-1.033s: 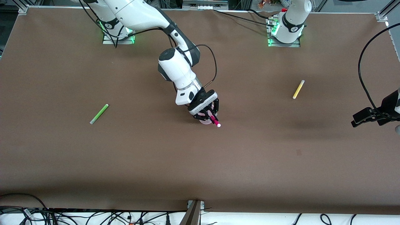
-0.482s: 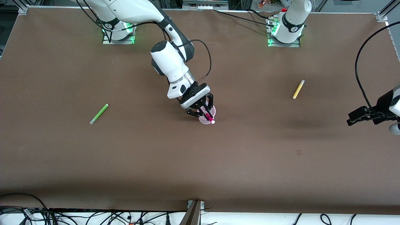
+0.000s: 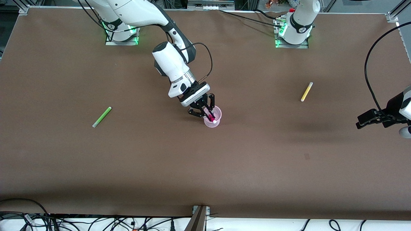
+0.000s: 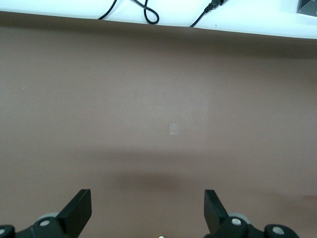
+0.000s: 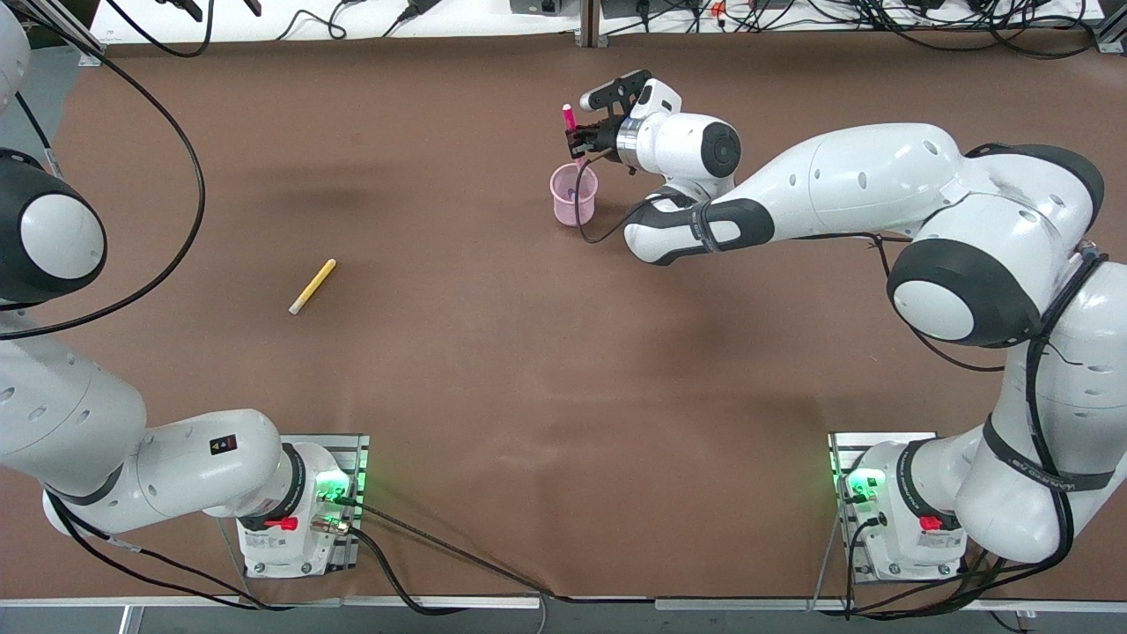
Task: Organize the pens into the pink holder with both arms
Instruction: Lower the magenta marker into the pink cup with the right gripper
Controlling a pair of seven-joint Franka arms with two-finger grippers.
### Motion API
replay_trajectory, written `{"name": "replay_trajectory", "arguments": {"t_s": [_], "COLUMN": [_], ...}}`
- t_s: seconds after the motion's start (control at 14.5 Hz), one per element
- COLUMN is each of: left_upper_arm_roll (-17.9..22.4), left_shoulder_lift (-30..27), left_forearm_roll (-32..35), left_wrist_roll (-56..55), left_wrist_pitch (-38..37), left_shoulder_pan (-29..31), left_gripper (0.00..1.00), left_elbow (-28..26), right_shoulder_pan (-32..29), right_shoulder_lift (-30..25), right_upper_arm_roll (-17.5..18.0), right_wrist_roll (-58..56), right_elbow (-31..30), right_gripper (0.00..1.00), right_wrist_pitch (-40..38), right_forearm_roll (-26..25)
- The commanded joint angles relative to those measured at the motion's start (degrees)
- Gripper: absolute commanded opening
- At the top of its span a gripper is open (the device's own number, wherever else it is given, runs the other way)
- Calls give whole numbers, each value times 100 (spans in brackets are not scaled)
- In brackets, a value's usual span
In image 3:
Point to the small aluminium bracket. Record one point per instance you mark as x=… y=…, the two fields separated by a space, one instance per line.
x=207 y=210

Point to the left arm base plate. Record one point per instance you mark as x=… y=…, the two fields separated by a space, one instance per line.
x=290 y=46

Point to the pink pen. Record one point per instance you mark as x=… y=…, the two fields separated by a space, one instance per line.
x=212 y=118

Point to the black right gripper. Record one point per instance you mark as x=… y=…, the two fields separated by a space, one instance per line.
x=195 y=93

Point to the aluminium frame corner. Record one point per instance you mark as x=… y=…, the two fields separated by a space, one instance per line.
x=24 y=10
x=392 y=16

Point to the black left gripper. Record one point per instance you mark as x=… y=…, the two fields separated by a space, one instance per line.
x=392 y=106

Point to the pink pen holder cup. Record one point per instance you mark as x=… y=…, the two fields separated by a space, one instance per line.
x=212 y=125

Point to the green pen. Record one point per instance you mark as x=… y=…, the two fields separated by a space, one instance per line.
x=102 y=117

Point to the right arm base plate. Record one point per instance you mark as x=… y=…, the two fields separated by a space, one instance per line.
x=122 y=43

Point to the yellow pen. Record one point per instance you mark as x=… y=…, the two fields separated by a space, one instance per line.
x=306 y=92

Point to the grey support beam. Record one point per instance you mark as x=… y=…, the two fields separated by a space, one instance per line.
x=196 y=223

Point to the brown paper table cover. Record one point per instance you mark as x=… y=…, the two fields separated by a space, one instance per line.
x=205 y=166

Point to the silver metal box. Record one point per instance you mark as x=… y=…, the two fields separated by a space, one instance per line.
x=210 y=5

